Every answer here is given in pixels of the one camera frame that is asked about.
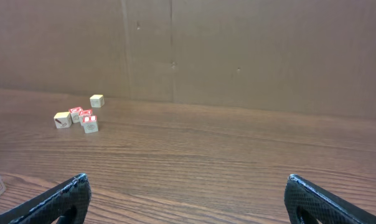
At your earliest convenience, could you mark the far yellow wooden block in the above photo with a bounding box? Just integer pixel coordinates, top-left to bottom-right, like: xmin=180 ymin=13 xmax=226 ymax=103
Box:
xmin=90 ymin=95 xmax=105 ymax=108

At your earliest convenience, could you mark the red letter O block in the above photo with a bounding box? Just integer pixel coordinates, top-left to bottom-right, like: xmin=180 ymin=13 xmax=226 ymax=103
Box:
xmin=69 ymin=107 xmax=83 ymax=123

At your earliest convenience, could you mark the red letter M block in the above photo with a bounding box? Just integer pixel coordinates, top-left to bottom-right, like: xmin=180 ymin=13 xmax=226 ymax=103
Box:
xmin=78 ymin=110 xmax=93 ymax=125

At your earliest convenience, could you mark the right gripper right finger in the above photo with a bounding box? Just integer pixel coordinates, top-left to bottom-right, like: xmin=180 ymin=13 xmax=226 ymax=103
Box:
xmin=284 ymin=174 xmax=376 ymax=224

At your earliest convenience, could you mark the red letter I block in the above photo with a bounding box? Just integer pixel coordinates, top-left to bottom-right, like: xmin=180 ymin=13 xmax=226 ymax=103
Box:
xmin=82 ymin=115 xmax=98 ymax=134

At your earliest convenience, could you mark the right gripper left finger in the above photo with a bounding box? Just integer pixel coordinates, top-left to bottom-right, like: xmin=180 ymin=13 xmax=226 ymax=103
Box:
xmin=0 ymin=173 xmax=92 ymax=224

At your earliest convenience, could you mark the yellow block near red blocks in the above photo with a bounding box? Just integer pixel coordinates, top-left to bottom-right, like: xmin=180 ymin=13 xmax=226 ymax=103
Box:
xmin=54 ymin=111 xmax=72 ymax=129

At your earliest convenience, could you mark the cardboard box back edge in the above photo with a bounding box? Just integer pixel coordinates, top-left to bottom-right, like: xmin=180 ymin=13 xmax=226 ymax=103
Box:
xmin=0 ymin=1 xmax=376 ymax=118

